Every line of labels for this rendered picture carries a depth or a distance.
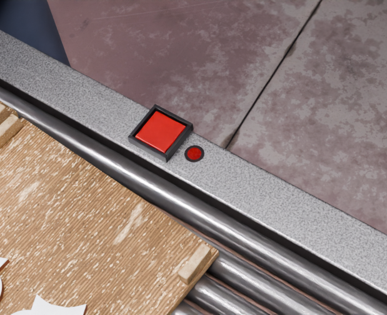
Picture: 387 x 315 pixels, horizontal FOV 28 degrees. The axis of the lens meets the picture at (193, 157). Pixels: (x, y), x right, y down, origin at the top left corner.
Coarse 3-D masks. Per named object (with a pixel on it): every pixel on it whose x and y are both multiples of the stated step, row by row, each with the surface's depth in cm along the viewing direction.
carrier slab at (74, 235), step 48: (48, 144) 125; (0, 192) 121; (48, 192) 121; (96, 192) 120; (0, 240) 117; (48, 240) 116; (96, 240) 116; (144, 240) 115; (192, 240) 114; (48, 288) 112; (96, 288) 112; (144, 288) 111
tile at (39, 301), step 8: (40, 304) 110; (48, 304) 110; (16, 312) 110; (24, 312) 109; (32, 312) 109; (40, 312) 109; (48, 312) 109; (56, 312) 109; (64, 312) 109; (72, 312) 109; (80, 312) 109
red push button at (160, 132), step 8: (152, 120) 127; (160, 120) 127; (168, 120) 127; (144, 128) 126; (152, 128) 126; (160, 128) 126; (168, 128) 126; (176, 128) 126; (184, 128) 126; (136, 136) 126; (144, 136) 125; (152, 136) 125; (160, 136) 125; (168, 136) 125; (176, 136) 125; (152, 144) 124; (160, 144) 124; (168, 144) 124
